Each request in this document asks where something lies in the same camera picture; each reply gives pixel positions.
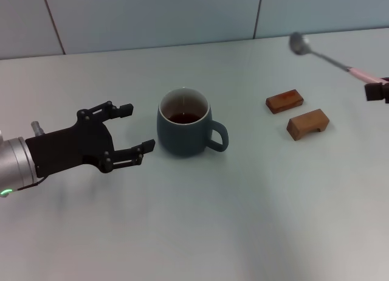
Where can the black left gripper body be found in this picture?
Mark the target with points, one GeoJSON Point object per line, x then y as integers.
{"type": "Point", "coordinates": [70, 147]}

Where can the arched brown wooden block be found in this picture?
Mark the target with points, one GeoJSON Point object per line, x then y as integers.
{"type": "Point", "coordinates": [307, 123]}

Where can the dark tea liquid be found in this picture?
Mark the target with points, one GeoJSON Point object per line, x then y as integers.
{"type": "Point", "coordinates": [183, 118]}

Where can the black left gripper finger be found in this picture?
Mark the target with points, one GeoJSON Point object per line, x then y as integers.
{"type": "Point", "coordinates": [126, 109]}
{"type": "Point", "coordinates": [149, 145]}

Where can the grey ceramic cup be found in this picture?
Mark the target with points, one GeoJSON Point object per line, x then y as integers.
{"type": "Point", "coordinates": [182, 139]}

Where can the flat brown wooden block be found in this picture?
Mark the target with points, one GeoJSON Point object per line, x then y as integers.
{"type": "Point", "coordinates": [284, 101]}

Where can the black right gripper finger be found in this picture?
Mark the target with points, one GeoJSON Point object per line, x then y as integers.
{"type": "Point", "coordinates": [386, 79]}
{"type": "Point", "coordinates": [375, 92]}

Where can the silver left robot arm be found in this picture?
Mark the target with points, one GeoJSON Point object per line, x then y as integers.
{"type": "Point", "coordinates": [16, 162]}

